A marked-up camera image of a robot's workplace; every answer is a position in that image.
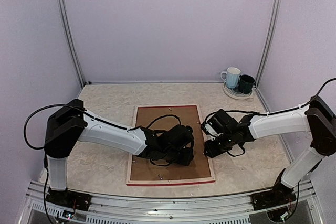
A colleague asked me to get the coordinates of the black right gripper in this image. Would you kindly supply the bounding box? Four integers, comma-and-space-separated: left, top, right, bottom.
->
203, 132, 235, 159

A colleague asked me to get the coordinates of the red wooden picture frame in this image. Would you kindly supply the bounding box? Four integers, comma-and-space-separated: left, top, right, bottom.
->
126, 104, 216, 187

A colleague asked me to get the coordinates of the brown frame backing board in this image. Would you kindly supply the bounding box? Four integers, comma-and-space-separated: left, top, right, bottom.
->
130, 105, 213, 182

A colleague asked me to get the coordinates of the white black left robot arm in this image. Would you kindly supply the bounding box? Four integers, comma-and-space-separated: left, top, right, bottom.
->
44, 99, 194, 206

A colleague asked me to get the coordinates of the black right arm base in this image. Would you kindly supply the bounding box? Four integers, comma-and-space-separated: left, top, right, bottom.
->
251, 170, 297, 211

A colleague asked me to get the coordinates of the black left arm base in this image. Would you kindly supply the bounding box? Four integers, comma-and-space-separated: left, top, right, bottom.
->
46, 188, 92, 211

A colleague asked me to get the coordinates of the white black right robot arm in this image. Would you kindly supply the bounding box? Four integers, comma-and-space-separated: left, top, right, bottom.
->
201, 96, 335, 205

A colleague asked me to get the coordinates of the white plate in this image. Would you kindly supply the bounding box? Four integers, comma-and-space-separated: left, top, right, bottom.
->
223, 83, 254, 100

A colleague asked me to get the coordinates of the dark green mug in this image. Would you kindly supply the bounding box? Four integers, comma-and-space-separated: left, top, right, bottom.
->
238, 74, 255, 94

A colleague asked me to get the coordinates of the light blue mug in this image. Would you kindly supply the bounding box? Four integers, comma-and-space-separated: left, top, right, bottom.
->
220, 67, 241, 89

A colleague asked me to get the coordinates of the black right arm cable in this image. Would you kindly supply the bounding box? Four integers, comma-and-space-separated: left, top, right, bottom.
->
203, 78, 336, 127

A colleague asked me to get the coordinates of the aluminium front rail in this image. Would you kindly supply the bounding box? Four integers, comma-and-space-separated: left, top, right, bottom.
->
14, 180, 327, 223

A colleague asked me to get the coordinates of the right aluminium corner post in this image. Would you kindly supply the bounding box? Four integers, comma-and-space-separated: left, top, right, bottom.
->
255, 0, 281, 89

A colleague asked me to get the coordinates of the aluminium corner post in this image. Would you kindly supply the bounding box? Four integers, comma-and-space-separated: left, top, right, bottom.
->
255, 0, 281, 89
57, 0, 86, 88

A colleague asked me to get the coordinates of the left aluminium corner post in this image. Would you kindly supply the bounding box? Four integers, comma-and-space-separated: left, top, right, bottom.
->
57, 0, 86, 88

